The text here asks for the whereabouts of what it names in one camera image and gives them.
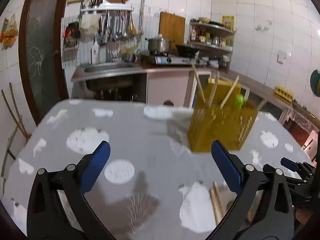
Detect wooden chopstick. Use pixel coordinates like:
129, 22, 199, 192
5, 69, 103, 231
191, 64, 206, 103
213, 181, 226, 218
220, 75, 240, 109
210, 188, 222, 225
208, 72, 220, 107

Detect yellow perforated utensil holder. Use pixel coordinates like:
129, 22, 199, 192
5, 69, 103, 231
187, 79, 259, 153

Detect kitchen counter cabinet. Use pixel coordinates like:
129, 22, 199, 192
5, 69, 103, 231
71, 62, 293, 124

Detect yellow egg tray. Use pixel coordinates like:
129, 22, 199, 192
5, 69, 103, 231
273, 86, 293, 104

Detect grey bear print tablecloth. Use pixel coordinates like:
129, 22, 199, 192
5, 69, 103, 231
1, 100, 316, 239

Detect gas stove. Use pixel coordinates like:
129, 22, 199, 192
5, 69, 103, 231
140, 53, 208, 67

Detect steel sink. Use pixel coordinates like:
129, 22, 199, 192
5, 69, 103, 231
82, 62, 138, 73

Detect black wok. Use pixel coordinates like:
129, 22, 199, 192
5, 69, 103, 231
175, 44, 199, 58

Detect white dish soap bottle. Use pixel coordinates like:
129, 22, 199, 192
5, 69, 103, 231
91, 39, 99, 64

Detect dark wooden glass door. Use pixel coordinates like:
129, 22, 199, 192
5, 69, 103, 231
18, 0, 69, 125

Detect hanging snack bag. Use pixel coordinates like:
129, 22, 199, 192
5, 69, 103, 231
1, 14, 18, 50

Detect steel cooking pot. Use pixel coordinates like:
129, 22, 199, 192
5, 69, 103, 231
145, 35, 172, 54

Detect wooden cutting board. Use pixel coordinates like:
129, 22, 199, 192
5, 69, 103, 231
158, 12, 185, 50

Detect hanging utensil rack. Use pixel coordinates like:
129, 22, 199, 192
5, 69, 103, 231
79, 0, 137, 45

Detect bamboo sticks by wall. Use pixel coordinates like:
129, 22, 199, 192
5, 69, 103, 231
0, 82, 32, 143

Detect green round wall board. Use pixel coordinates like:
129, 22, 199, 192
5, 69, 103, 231
310, 70, 320, 97

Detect white wall socket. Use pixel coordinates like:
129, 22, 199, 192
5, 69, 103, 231
277, 50, 287, 64

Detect corner wall shelf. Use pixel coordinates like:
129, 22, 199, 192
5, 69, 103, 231
187, 20, 235, 54

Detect yellow wall poster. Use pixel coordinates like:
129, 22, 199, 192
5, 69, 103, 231
222, 15, 235, 31

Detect wall gas pipe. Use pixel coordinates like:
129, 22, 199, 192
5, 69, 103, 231
138, 0, 146, 33

